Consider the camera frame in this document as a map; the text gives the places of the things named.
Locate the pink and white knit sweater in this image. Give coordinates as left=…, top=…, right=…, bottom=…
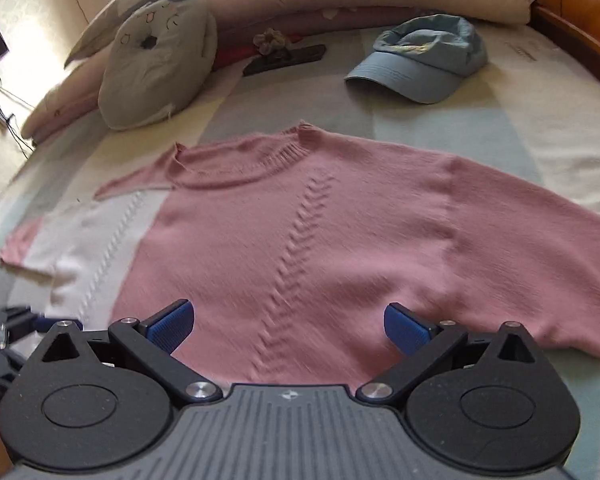
left=0, top=124, right=600, bottom=386

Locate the grey cat face cushion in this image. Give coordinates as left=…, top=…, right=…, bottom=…
left=98, top=0, right=218, bottom=131

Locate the red stick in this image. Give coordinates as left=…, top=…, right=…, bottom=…
left=213, top=28, right=302, bottom=70

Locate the white power strip on wall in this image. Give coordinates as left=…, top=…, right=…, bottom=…
left=0, top=107, right=15, bottom=129

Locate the blue baseball cap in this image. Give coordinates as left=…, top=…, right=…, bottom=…
left=346, top=14, right=488, bottom=104

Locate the black hair clip with flower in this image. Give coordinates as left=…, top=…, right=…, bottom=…
left=242, top=28, right=327, bottom=77

